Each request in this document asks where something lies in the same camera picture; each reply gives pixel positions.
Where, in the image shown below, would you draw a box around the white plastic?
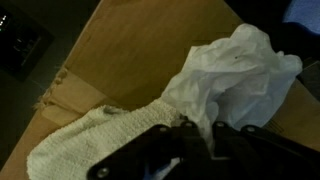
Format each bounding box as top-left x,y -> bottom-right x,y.
161,24 -> 302,147

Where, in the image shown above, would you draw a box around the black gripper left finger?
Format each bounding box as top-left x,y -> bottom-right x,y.
87,124 -> 200,180

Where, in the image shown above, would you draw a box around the white terry towel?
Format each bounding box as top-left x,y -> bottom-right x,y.
27,99 -> 179,180

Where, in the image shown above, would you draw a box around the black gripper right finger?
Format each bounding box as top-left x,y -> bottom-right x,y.
212,121 -> 320,180

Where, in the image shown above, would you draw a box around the cardboard box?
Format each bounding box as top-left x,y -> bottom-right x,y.
1,0 -> 319,180

